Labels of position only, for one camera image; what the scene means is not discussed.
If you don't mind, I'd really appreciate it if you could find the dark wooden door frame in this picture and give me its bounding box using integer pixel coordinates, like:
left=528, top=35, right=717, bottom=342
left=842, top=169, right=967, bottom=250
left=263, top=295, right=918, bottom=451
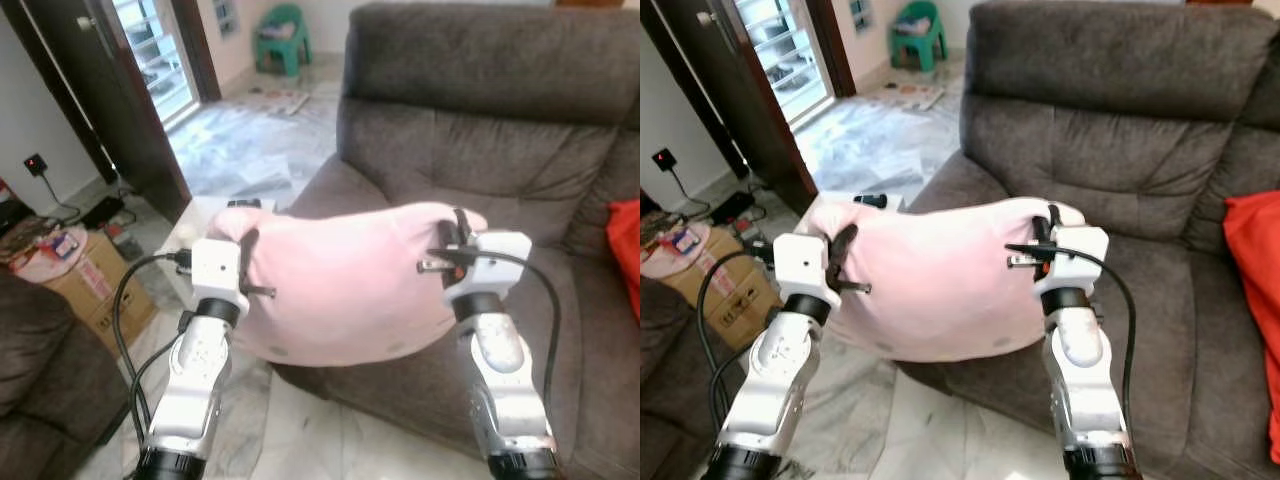
left=805, top=0, right=858, bottom=99
left=170, top=0, right=224, bottom=103

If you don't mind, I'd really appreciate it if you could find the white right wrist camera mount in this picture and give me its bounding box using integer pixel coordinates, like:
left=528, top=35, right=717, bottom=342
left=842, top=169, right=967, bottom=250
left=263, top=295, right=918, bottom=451
left=443, top=231, right=534, bottom=302
left=1035, top=225, right=1112, bottom=297

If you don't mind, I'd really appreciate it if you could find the brown cardboard box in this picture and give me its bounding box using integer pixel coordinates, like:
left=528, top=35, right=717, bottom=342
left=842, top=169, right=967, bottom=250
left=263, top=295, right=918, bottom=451
left=40, top=232, right=160, bottom=357
left=665, top=238, right=792, bottom=352

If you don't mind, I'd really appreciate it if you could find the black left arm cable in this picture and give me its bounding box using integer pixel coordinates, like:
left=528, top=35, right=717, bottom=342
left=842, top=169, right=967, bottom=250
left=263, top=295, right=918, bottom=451
left=694, top=246, right=777, bottom=433
left=111, top=249, right=194, bottom=447

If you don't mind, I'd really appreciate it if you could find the printed floor mat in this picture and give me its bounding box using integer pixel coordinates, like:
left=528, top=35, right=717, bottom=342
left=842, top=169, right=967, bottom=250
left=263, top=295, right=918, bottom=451
left=879, top=82, right=947, bottom=112
left=245, top=88, right=312, bottom=117

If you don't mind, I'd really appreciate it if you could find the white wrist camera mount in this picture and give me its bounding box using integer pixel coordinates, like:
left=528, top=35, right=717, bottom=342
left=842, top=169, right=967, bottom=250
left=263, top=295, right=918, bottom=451
left=771, top=232, right=841, bottom=312
left=189, top=237, right=251, bottom=320
left=1035, top=225, right=1112, bottom=297
left=443, top=231, right=534, bottom=302

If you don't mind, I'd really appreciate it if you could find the pink pillow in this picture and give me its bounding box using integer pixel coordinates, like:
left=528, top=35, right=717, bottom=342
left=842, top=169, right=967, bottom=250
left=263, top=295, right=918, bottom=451
left=808, top=197, right=1087, bottom=363
left=207, top=202, right=490, bottom=368

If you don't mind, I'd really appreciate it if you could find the dark wooden door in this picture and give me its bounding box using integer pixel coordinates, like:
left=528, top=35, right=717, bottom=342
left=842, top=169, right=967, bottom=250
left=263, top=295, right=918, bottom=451
left=655, top=0, right=820, bottom=217
left=20, top=0, right=194, bottom=224

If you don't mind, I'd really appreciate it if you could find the brown fabric sofa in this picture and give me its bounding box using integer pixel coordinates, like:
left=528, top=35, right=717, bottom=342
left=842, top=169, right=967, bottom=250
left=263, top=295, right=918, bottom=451
left=270, top=0, right=641, bottom=480
left=895, top=0, right=1280, bottom=480

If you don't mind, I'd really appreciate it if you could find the red pillow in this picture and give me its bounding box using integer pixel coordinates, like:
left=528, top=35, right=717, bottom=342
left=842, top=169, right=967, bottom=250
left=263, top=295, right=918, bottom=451
left=605, top=198, right=641, bottom=323
left=1222, top=190, right=1280, bottom=467

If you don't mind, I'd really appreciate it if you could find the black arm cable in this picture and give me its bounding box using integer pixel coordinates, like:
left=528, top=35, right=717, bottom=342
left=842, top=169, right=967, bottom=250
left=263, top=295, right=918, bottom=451
left=1058, top=246, right=1139, bottom=423
left=428, top=247, right=562, bottom=406
left=694, top=246, right=777, bottom=433
left=111, top=249, right=194, bottom=447

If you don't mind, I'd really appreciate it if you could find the dark brown armchair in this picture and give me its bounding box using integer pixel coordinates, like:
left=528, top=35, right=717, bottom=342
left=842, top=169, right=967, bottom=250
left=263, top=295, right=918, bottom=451
left=0, top=268, right=132, bottom=480
left=640, top=274, right=742, bottom=480

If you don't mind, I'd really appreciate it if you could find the white side table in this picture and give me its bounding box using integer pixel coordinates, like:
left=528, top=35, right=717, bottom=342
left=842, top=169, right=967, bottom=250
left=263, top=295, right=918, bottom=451
left=160, top=195, right=277, bottom=302
left=790, top=189, right=907, bottom=217

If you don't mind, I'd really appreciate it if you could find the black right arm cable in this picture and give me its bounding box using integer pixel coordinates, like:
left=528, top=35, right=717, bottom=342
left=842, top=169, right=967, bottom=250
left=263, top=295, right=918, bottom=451
left=428, top=247, right=562, bottom=406
left=1058, top=246, right=1139, bottom=423

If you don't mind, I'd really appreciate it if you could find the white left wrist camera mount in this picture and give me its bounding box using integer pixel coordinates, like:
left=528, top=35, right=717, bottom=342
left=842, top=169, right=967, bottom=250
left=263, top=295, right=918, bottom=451
left=189, top=237, right=251, bottom=320
left=771, top=232, right=841, bottom=312

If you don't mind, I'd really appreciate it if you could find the pink round tray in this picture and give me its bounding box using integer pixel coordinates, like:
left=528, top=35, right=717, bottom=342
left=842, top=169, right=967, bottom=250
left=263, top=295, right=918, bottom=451
left=12, top=224, right=92, bottom=285
left=640, top=221, right=712, bottom=282

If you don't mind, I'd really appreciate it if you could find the white window grille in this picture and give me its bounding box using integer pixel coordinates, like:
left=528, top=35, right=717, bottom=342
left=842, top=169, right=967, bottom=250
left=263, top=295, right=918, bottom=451
left=110, top=0, right=202, bottom=127
left=735, top=0, right=837, bottom=127

